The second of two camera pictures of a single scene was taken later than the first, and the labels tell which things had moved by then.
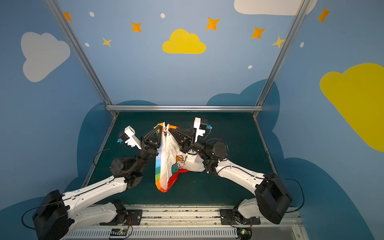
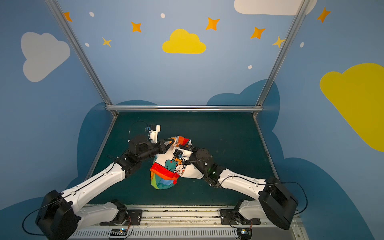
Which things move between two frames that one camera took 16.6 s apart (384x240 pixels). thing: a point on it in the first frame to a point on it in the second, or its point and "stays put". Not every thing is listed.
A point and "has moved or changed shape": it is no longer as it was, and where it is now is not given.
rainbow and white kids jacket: (170, 158) has moved or changed shape
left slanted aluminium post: (81, 51) stays put
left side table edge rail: (100, 149) stays put
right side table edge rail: (265, 145) stays put
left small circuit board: (118, 232) stays put
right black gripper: (189, 141) to (179, 154)
